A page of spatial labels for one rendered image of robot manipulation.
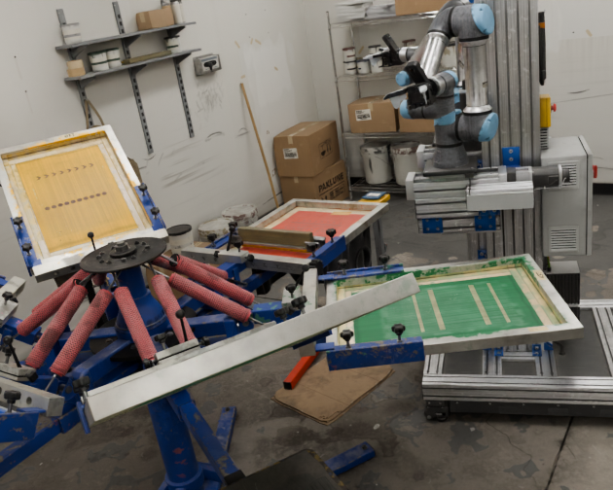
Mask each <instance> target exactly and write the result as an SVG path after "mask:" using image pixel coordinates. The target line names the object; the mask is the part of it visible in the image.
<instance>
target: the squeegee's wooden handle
mask: <svg viewBox="0 0 613 490"><path fill-rule="evenodd" d="M237 231H238V235H239V236H241V239H242V243H243V242H244V241H249V242H259V243H269V244H280V245H290V246H301V247H306V244H305V241H307V242H314V239H313V233H312V232H311V231H299V230H287V229H274V228H262V227H238V228H237ZM306 248H307V247H306Z"/></svg>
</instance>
